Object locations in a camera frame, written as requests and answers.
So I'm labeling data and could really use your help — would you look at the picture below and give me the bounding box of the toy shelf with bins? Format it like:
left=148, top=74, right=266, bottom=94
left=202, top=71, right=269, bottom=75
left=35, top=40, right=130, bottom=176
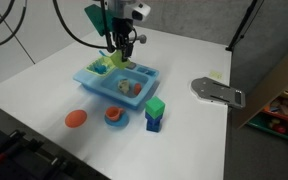
left=245, top=76, right=288, bottom=145

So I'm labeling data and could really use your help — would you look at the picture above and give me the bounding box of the small orange-red toy cup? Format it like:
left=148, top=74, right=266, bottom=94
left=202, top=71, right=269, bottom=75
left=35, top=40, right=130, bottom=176
left=133, top=82, right=143, bottom=96

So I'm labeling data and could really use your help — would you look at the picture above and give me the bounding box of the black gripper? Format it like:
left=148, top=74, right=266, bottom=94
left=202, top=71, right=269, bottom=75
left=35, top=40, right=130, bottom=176
left=107, top=17, right=138, bottom=63

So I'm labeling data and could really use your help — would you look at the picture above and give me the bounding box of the blue toy item in rack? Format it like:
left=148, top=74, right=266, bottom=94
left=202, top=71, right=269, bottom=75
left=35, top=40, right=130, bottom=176
left=93, top=63, right=109, bottom=75

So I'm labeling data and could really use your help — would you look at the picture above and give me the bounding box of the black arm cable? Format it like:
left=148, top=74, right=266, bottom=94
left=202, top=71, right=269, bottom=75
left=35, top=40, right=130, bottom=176
left=0, top=0, right=28, bottom=52

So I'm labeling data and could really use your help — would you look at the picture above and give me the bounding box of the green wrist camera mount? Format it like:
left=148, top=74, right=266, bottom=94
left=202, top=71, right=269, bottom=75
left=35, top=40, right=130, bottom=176
left=84, top=3, right=109, bottom=37

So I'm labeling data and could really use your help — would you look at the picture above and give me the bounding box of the black tripod pole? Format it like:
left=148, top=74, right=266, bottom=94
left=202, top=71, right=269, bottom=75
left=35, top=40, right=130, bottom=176
left=225, top=0, right=265, bottom=53

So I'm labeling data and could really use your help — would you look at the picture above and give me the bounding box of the black looping gripper cable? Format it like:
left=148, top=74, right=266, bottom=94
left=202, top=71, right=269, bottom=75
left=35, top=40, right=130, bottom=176
left=52, top=0, right=116, bottom=53

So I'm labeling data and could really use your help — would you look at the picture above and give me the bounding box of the blue toy saucer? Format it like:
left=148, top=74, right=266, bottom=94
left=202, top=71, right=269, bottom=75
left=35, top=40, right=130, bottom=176
left=103, top=109, right=130, bottom=129

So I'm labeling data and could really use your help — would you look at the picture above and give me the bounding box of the yellow sticky note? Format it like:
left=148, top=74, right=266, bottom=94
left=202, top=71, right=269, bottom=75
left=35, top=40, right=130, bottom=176
left=208, top=70, right=224, bottom=80

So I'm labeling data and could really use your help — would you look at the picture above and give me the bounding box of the black perforated bench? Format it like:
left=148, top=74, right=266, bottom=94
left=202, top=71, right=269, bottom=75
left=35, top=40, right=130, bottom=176
left=0, top=119, right=112, bottom=180

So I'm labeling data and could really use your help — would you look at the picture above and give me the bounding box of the bright blue block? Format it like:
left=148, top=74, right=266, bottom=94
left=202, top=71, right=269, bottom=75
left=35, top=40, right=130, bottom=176
left=146, top=121, right=162, bottom=133

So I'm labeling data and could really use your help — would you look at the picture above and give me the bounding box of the orange toy plate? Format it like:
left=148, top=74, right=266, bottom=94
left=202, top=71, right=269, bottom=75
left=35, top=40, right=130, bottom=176
left=64, top=109, right=88, bottom=129

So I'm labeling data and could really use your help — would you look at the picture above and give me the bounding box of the blue toy sink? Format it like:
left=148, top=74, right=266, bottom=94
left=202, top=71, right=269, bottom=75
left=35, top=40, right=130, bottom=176
left=72, top=56, right=161, bottom=111

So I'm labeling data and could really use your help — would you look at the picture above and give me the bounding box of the dark blue block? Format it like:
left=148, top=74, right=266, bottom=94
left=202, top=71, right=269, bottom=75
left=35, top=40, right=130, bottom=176
left=145, top=111, right=164, bottom=126

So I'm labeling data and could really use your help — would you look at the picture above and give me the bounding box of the yellow-green dish rack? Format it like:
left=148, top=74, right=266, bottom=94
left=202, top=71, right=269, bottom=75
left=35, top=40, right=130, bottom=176
left=86, top=56, right=118, bottom=78

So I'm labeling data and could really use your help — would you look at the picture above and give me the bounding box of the dark green cube block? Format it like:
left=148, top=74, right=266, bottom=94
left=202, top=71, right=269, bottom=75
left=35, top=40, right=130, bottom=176
left=145, top=96, right=166, bottom=120

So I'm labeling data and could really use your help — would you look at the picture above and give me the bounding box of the grey metal mounting plate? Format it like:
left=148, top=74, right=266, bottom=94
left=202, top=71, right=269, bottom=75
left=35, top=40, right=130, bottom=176
left=190, top=76, right=247, bottom=110

